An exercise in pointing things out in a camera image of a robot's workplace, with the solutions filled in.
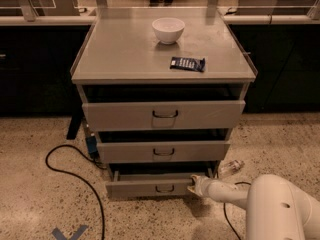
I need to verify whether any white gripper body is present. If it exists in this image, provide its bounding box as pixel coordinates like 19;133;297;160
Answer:
193;176;213;197

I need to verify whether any black cable on right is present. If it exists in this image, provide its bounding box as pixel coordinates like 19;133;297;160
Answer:
222;181;253;240

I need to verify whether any white bowl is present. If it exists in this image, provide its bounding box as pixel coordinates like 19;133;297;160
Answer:
152;18;185;44

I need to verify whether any dark counter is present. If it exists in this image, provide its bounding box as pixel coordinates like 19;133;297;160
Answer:
228;21;320;113
0;23;91;117

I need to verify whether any dark blue snack packet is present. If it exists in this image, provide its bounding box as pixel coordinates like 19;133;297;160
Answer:
170;57;206;72

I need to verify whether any blue power adapter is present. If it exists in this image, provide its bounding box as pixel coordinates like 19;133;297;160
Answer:
86;136;99;159

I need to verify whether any black cable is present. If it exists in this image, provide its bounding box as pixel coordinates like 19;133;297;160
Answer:
222;181;253;240
44;143;107;240

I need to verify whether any blue tape cross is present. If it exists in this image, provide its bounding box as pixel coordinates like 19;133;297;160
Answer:
51;225;88;240

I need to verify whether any grey drawer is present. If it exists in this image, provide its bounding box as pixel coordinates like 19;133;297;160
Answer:
97;141;230;163
106;166;214;198
82;100;245;131

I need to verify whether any dark counter on left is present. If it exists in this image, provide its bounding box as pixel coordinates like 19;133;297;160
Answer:
0;23;91;117

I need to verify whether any grey drawer cabinet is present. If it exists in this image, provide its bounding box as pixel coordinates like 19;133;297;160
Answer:
69;6;258;198

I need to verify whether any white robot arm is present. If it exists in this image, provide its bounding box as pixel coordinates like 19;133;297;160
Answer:
187;174;320;240

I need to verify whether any dark counter on right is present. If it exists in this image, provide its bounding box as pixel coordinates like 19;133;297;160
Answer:
228;21;320;113

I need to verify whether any black cable on left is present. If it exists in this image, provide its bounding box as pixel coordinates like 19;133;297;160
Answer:
44;143;107;240

